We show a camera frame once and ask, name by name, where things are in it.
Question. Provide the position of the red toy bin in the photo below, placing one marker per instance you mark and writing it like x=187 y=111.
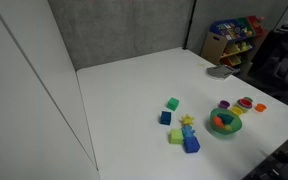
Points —
x=254 y=23

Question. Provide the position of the dark blue foam cube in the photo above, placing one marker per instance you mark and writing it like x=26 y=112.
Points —
x=165 y=118

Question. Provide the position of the gray flat device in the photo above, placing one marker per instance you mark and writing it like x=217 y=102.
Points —
x=220 y=71

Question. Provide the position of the blue star toy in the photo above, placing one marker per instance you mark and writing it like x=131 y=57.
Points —
x=188 y=130

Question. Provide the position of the black vertical pole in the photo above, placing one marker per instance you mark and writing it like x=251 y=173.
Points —
x=189 y=24

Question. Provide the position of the blue toy bin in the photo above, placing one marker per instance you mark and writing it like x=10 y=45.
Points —
x=229 y=29

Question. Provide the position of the green translucent bowl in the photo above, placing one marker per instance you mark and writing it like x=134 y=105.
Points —
x=234 y=126

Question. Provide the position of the wooden toy shelf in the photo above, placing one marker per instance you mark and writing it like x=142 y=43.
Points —
x=213 y=45

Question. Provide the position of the purple plastic cup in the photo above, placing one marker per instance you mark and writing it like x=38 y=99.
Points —
x=223 y=104

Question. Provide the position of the orange toy piece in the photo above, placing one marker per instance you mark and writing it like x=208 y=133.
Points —
x=218 y=121

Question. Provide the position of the black equipment beside table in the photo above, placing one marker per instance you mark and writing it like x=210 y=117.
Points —
x=282 y=161

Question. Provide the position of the green plastic cup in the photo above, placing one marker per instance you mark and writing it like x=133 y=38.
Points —
x=248 y=98

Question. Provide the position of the orange plastic cup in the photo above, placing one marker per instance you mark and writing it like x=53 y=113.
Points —
x=260 y=107

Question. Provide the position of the yellow plastic cup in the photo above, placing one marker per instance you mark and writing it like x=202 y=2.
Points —
x=236 y=110

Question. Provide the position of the teal toy block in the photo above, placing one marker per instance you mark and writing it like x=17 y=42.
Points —
x=226 y=117

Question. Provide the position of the yellow toy bin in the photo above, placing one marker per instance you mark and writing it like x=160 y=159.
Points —
x=232 y=49

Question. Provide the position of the small yellow toy piece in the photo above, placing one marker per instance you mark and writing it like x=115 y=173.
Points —
x=228 y=127

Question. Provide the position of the yellow star toy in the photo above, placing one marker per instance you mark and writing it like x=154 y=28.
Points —
x=187 y=120

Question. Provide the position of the black office chair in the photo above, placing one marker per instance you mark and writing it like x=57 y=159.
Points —
x=282 y=63

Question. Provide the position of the lime green foam cube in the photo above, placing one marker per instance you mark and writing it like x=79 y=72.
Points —
x=176 y=136

